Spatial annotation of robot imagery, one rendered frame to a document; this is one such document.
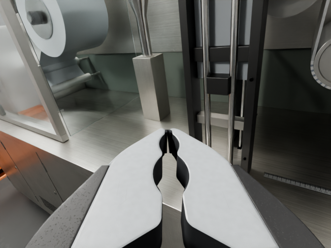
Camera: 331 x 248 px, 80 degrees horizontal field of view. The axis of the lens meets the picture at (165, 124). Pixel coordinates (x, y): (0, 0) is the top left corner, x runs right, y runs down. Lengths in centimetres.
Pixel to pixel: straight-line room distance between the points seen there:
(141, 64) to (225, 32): 42
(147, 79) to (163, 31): 31
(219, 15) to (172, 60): 61
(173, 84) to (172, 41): 22
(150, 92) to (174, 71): 27
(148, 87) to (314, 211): 64
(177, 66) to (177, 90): 13
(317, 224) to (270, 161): 20
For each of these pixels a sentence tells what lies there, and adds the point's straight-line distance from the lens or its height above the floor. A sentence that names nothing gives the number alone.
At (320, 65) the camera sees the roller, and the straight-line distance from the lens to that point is 57.
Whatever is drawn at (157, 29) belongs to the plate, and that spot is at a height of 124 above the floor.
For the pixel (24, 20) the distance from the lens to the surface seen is 86.
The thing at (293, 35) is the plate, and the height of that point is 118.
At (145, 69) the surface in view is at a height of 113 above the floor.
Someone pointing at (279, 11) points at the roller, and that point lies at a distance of 55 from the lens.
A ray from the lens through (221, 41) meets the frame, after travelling 47.
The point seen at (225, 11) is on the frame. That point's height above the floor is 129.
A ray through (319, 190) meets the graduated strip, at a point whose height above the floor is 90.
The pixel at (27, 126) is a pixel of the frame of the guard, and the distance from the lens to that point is 115.
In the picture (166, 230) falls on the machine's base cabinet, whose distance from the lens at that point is 69.
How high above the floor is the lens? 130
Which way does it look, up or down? 29 degrees down
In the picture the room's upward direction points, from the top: 8 degrees counter-clockwise
